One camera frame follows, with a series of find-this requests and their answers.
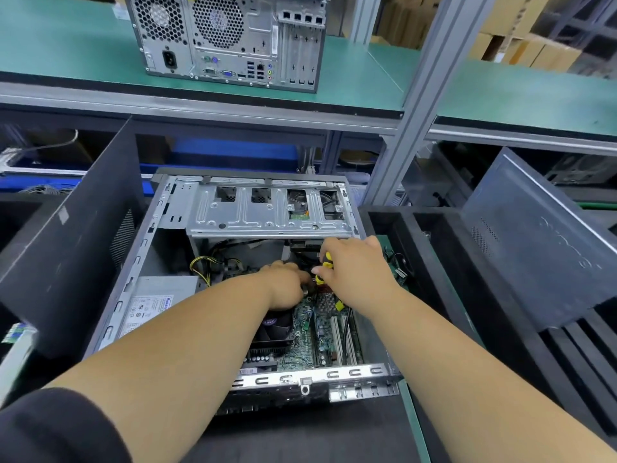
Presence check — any black upright side panel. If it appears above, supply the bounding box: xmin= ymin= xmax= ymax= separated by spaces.
xmin=0 ymin=118 xmax=148 ymax=361

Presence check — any silver power supply unit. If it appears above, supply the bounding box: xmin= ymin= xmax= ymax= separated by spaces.
xmin=114 ymin=277 xmax=201 ymax=341

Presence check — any green motherboard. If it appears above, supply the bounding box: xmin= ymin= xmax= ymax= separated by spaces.
xmin=246 ymin=284 xmax=372 ymax=374

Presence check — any person's left forearm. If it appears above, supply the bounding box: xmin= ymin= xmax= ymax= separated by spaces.
xmin=43 ymin=275 xmax=281 ymax=463

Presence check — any person's black left sleeve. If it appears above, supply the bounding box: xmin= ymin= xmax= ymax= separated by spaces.
xmin=0 ymin=385 xmax=133 ymax=463

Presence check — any person's right forearm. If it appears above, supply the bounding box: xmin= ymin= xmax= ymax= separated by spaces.
xmin=371 ymin=289 xmax=617 ymax=463

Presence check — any grey side panel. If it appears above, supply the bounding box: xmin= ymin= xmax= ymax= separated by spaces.
xmin=461 ymin=147 xmax=617 ymax=331

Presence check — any yellow handled screwdriver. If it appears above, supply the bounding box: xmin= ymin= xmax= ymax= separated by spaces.
xmin=314 ymin=248 xmax=346 ymax=313

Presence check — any grey computer case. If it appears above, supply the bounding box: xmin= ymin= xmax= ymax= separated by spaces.
xmin=82 ymin=173 xmax=404 ymax=417

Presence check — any green circuit board with cables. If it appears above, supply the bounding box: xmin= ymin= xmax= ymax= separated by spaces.
xmin=0 ymin=321 xmax=40 ymax=406

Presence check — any silver backed desktop computer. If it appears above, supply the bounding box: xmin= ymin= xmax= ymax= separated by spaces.
xmin=123 ymin=0 xmax=330 ymax=95

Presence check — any small black cable bundle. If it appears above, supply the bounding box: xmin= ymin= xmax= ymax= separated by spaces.
xmin=388 ymin=250 xmax=412 ymax=282

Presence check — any green upper shelf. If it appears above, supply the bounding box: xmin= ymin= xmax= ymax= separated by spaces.
xmin=0 ymin=0 xmax=617 ymax=145

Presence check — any yellow and black wire bundle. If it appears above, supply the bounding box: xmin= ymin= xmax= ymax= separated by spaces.
xmin=189 ymin=251 xmax=225 ymax=287

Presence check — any person's left hand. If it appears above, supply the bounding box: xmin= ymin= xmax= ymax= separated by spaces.
xmin=253 ymin=261 xmax=312 ymax=313

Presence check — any stack of cardboard boxes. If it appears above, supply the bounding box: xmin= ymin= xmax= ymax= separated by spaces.
xmin=371 ymin=0 xmax=587 ymax=75

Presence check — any empty black foam tray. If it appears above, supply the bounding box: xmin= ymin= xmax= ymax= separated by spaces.
xmin=364 ymin=205 xmax=617 ymax=449

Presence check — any aluminium frame post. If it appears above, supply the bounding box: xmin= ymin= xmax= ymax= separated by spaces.
xmin=347 ymin=0 xmax=384 ymax=46
xmin=361 ymin=0 xmax=499 ymax=208

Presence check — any person's right hand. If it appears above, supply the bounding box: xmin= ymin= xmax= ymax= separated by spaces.
xmin=310 ymin=235 xmax=408 ymax=316

